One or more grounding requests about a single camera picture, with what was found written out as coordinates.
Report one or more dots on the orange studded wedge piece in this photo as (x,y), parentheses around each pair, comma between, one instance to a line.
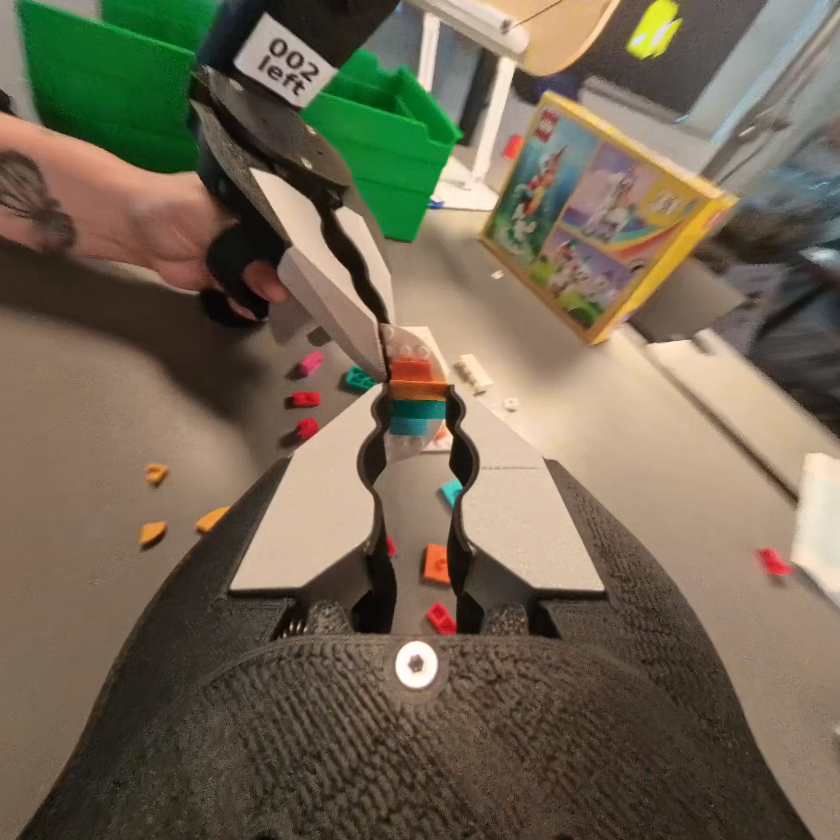
(157,474)

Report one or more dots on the orange square lego plate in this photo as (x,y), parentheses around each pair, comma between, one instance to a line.
(436,563)

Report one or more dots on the yellow lego set box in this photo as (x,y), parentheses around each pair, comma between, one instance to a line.
(604,216)

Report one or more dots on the small red object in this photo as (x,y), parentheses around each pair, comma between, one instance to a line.
(514,146)

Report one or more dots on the orange smooth wedge piece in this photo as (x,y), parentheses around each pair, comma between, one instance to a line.
(152,534)

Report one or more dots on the pinkish red lego plate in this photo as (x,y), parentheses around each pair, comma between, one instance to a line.
(441,617)

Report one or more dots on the long teal lego plate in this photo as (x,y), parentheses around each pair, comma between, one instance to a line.
(359,379)

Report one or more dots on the long white lego brick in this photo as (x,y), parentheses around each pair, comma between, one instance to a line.
(472,374)

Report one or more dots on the lego instruction booklet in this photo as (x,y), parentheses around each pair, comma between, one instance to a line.
(820,525)

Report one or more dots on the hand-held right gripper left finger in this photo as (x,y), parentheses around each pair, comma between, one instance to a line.
(308,525)

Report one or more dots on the person's left forearm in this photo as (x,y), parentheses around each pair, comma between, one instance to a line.
(65,177)

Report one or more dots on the small red lego piece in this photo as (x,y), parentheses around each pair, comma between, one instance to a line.
(773,562)

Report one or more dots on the orange arc lego piece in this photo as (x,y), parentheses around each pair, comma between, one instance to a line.
(212,519)

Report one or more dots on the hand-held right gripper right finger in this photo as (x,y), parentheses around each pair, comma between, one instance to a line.
(525,531)

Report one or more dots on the pink lego brick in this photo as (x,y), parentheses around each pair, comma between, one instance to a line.
(311,363)

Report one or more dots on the dark red lego brick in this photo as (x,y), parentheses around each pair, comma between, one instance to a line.
(307,428)

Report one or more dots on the dark red lego plate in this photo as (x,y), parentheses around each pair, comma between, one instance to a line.
(306,399)

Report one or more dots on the rainbow lego plate assembly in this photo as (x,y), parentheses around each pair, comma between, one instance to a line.
(417,394)

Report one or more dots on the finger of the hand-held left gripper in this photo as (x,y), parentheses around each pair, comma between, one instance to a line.
(371,256)
(328,308)

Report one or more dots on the person's left hand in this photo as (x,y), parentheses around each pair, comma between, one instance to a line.
(177,229)

